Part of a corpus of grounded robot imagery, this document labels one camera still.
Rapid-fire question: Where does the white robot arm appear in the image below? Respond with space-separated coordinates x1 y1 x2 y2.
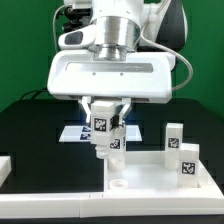
47 0 188 105

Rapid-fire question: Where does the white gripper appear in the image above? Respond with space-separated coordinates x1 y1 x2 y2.
47 27 175 128

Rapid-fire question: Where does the grey camera on mount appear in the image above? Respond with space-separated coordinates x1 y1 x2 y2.
63 0 92 12

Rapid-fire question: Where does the white L-shaped obstacle wall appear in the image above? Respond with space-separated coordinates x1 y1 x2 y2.
0 173 224 219

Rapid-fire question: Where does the white cable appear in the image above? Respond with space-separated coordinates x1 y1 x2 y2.
52 4 68 63

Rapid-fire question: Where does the white wall piece left edge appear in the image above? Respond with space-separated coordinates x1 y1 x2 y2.
0 156 11 187

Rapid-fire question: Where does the white square tabletop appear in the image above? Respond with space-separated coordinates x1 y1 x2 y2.
103 150 209 193

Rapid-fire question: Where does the white plate with fiducial tags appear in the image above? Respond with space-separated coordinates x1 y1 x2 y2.
59 125 142 142

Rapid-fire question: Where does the black cable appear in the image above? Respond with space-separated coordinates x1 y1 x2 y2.
19 88 49 101

